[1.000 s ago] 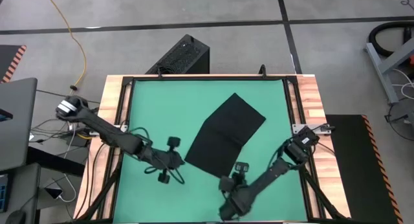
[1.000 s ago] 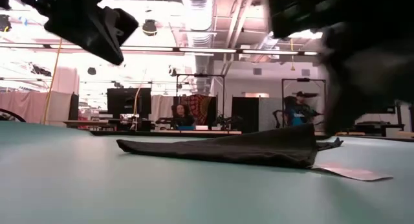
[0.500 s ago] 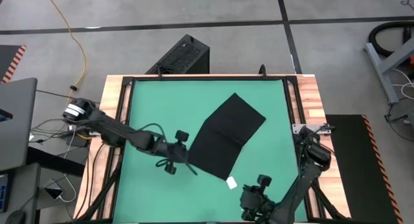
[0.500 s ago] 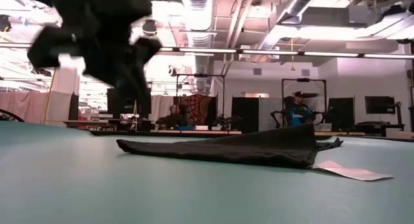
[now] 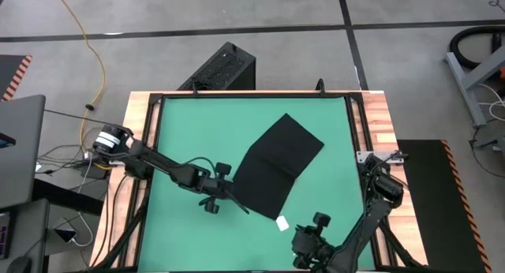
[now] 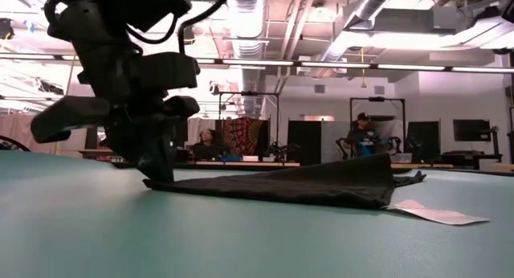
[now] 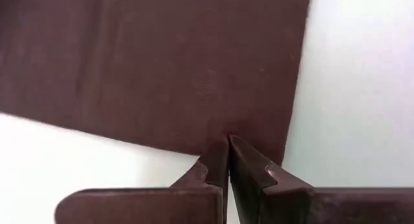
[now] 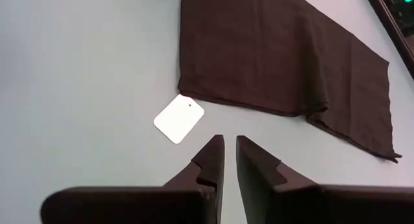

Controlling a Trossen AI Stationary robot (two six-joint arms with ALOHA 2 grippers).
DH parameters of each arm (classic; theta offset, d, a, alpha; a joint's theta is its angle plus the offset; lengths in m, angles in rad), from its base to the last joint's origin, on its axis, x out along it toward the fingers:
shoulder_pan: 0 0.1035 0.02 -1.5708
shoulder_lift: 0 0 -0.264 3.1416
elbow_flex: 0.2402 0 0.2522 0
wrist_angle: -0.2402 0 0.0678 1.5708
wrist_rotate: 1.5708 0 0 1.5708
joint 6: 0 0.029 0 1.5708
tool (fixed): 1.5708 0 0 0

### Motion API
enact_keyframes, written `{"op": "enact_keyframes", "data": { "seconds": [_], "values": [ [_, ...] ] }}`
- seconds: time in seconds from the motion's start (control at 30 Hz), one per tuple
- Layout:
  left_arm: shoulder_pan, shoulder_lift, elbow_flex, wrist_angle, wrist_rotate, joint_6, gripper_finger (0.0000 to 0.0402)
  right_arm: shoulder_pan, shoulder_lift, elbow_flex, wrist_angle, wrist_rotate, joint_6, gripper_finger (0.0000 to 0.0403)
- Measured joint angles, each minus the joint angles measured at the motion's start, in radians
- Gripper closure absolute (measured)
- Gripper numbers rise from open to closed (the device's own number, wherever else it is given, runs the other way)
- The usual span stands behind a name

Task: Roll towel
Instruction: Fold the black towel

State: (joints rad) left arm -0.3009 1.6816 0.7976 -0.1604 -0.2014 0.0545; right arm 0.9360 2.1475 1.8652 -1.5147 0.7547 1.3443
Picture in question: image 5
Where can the black towel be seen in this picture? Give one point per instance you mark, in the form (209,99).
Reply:
(272,162)

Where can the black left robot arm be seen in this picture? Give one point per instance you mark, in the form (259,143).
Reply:
(158,158)

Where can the grey side desk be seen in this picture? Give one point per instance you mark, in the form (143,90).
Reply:
(27,233)

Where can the black orange-striped floor mat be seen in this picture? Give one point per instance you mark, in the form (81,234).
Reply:
(12,75)
(434,206)

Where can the black metal table frame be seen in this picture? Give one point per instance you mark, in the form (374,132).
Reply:
(252,95)

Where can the black smartphone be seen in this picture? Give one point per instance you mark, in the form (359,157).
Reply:
(65,235)

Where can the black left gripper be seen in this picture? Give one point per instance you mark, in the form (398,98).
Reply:
(217,186)

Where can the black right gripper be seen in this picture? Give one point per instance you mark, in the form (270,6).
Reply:
(309,243)

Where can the black computer mouse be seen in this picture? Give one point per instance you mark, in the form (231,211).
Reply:
(19,265)

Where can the green table mat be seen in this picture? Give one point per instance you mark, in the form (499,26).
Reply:
(189,233)

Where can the black perforated computer tower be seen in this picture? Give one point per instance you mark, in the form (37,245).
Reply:
(225,68)

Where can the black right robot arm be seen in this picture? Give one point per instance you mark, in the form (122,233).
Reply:
(371,221)

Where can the grey metal stand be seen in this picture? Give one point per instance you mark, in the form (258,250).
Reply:
(465,83)

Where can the grey laptop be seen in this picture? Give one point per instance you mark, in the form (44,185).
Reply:
(21,154)

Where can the black table clamp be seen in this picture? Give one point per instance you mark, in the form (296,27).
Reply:
(320,87)

